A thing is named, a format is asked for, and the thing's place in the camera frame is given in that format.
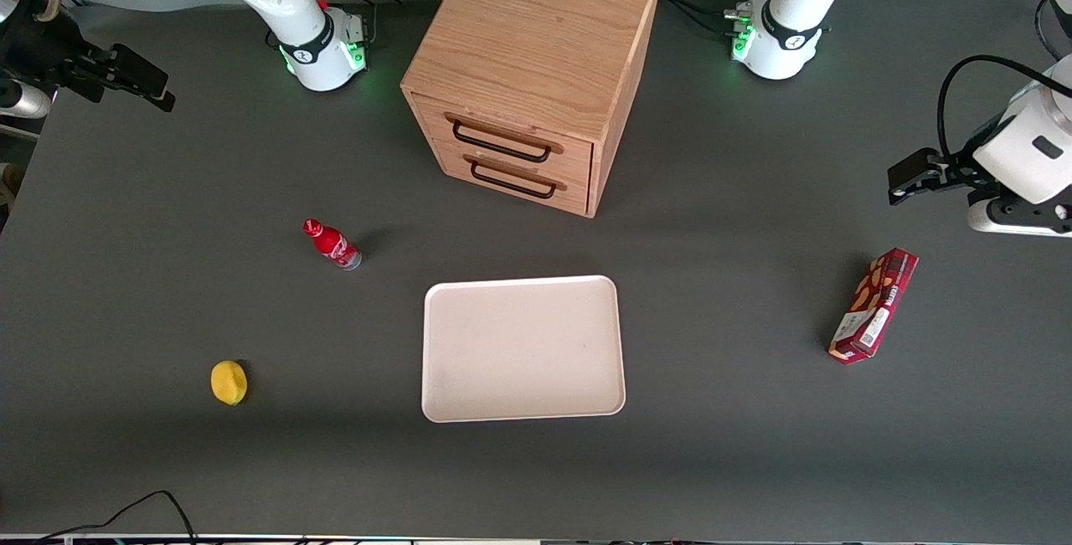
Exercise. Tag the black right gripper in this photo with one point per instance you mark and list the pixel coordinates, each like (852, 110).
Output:
(33, 49)

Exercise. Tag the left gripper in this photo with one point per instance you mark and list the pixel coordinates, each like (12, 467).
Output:
(960, 172)

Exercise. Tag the red coke bottle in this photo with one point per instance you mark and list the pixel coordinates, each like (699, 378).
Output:
(333, 244)

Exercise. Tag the white rectangular tray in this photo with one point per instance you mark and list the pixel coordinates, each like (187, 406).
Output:
(521, 349)

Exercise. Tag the red snack box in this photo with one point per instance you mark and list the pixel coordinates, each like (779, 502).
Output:
(873, 305)

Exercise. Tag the yellow lemon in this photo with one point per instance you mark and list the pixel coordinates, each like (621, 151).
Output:
(229, 383)

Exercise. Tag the wooden two-drawer cabinet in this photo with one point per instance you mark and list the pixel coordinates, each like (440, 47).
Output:
(536, 43)

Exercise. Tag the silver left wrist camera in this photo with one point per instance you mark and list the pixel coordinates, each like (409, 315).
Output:
(1017, 218)

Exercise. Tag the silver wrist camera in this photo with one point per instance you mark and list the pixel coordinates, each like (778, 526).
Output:
(18, 101)
(1017, 218)

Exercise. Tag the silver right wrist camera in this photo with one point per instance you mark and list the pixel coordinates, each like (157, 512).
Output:
(18, 101)

